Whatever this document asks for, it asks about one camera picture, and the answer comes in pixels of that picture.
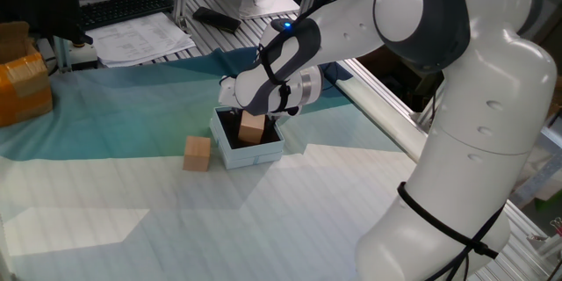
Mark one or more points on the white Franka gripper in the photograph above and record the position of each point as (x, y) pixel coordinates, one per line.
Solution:
(230, 92)

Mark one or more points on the light wooden cube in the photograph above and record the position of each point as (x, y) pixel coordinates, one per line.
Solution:
(196, 153)
(251, 128)

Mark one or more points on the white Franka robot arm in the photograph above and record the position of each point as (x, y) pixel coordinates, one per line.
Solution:
(483, 118)

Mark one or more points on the light blue gift box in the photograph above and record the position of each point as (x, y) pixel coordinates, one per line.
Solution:
(252, 158)

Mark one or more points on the cardboard box orange tape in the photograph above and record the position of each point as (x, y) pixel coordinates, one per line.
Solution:
(24, 88)

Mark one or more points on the black remote control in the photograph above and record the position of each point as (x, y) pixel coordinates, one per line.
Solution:
(217, 19)

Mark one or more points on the stack of printed papers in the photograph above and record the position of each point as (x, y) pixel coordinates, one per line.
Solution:
(140, 39)

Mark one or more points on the black computer keyboard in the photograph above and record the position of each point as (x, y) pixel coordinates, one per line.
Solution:
(125, 9)

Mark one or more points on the small white black device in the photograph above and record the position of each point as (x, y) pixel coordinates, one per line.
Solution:
(83, 56)

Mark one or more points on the blue green white tablecloth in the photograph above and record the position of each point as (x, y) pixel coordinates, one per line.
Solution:
(131, 211)

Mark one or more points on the aluminium table edge rail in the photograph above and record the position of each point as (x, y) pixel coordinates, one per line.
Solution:
(397, 98)

